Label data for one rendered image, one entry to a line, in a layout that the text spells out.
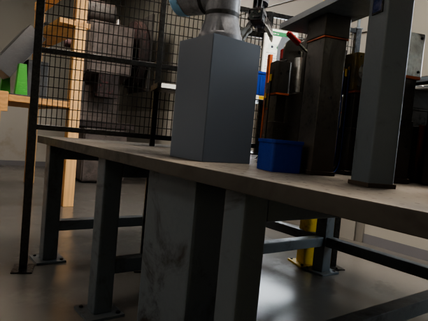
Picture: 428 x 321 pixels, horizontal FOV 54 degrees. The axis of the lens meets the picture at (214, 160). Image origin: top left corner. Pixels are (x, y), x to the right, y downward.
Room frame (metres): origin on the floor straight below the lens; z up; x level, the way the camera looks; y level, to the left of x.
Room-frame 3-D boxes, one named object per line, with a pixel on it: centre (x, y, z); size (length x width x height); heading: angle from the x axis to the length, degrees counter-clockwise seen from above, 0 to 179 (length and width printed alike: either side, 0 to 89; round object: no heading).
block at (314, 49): (1.22, -0.29, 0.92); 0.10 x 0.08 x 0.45; 18
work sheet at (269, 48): (2.55, -0.33, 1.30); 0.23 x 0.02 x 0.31; 108
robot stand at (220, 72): (1.44, 0.02, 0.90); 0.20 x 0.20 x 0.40; 37
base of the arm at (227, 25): (1.44, 0.02, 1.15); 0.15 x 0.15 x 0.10
